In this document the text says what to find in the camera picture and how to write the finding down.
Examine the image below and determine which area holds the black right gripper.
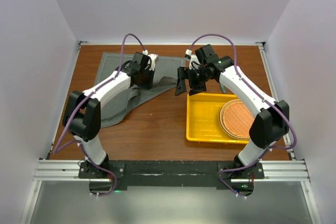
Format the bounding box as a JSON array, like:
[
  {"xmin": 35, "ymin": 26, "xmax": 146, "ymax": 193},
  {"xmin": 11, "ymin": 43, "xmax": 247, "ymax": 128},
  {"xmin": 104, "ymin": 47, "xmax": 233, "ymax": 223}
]
[{"xmin": 175, "ymin": 66, "xmax": 213, "ymax": 96}]

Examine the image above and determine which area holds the grey cloth napkin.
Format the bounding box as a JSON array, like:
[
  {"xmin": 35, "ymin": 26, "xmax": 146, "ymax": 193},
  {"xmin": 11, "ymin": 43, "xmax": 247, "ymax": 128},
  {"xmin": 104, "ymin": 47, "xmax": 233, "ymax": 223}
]
[{"xmin": 93, "ymin": 56, "xmax": 186, "ymax": 128}]

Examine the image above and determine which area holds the green handled steak knife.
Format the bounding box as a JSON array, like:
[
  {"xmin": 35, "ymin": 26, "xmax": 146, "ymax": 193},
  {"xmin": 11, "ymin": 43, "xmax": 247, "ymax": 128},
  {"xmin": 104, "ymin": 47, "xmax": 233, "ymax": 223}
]
[{"xmin": 218, "ymin": 82, "xmax": 226, "ymax": 94}]

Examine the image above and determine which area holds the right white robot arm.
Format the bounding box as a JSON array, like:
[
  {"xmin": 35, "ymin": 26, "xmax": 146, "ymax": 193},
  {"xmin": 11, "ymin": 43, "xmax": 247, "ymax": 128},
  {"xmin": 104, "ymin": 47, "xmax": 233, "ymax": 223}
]
[{"xmin": 175, "ymin": 44, "xmax": 292, "ymax": 178}]

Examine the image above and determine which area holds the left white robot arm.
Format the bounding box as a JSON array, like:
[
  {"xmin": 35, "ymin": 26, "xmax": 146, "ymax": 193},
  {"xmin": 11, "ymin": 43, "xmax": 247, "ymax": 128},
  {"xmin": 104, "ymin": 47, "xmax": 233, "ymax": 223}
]
[{"xmin": 62, "ymin": 50, "xmax": 159, "ymax": 178}]

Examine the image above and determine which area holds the yellow plastic tray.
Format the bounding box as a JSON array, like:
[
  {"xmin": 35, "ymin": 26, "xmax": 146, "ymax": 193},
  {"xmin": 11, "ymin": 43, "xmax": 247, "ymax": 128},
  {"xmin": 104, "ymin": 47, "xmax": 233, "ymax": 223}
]
[{"xmin": 186, "ymin": 93, "xmax": 248, "ymax": 145}]

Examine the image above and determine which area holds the round woven orange plate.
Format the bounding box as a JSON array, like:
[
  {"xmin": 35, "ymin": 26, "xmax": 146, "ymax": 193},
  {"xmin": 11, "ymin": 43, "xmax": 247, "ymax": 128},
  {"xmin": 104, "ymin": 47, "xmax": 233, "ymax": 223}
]
[{"xmin": 219, "ymin": 99, "xmax": 254, "ymax": 141}]

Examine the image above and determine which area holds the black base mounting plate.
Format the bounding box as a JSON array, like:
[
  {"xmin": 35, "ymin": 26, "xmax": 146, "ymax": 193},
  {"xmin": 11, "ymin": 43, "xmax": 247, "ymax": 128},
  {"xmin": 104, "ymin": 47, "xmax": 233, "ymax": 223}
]
[{"xmin": 78, "ymin": 161, "xmax": 265, "ymax": 196}]

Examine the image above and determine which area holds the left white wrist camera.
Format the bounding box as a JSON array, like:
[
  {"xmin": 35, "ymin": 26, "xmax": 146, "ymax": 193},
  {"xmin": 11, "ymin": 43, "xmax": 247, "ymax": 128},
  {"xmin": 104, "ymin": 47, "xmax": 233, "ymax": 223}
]
[{"xmin": 142, "ymin": 50, "xmax": 159, "ymax": 71}]

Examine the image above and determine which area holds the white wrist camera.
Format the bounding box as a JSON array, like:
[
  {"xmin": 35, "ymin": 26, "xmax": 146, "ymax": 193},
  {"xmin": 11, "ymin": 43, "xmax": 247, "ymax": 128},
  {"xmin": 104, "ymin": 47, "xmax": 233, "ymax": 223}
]
[
  {"xmin": 142, "ymin": 50, "xmax": 159, "ymax": 71},
  {"xmin": 185, "ymin": 49, "xmax": 199, "ymax": 69}
]

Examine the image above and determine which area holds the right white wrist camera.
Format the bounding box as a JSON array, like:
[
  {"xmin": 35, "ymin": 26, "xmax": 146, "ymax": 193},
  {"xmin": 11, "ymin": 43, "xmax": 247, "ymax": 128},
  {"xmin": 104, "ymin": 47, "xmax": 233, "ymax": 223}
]
[{"xmin": 185, "ymin": 49, "xmax": 199, "ymax": 69}]

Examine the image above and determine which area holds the aluminium frame rail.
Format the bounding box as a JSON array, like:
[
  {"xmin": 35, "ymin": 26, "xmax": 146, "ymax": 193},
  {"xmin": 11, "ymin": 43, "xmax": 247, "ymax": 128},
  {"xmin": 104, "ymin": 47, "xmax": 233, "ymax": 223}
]
[{"xmin": 33, "ymin": 160, "xmax": 309, "ymax": 182}]

